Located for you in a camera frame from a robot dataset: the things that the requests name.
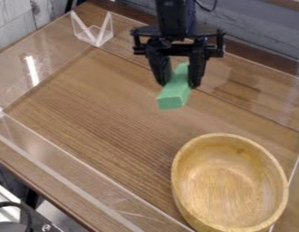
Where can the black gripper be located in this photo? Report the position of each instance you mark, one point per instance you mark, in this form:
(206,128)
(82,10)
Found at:
(177,26)

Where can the green rectangular block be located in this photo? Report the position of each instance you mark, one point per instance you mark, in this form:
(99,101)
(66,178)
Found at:
(177,91)

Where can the brown wooden bowl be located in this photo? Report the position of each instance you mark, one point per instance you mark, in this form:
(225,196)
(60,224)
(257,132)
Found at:
(229,183)

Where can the clear acrylic corner bracket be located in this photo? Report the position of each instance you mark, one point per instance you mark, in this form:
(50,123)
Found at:
(95,35)

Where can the black metal mount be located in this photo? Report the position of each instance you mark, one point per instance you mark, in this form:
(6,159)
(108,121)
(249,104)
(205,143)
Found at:
(42,224)

